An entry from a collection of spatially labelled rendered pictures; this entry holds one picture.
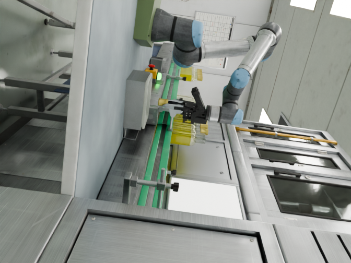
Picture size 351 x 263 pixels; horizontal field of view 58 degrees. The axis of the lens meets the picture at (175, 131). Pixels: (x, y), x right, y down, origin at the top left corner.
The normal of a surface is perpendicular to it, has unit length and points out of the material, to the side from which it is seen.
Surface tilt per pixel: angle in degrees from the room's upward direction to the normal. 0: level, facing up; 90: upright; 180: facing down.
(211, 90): 90
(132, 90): 90
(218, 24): 90
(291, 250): 90
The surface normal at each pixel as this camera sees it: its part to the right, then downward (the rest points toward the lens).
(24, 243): 0.13, -0.90
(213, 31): -0.05, 0.42
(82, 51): -0.01, 0.14
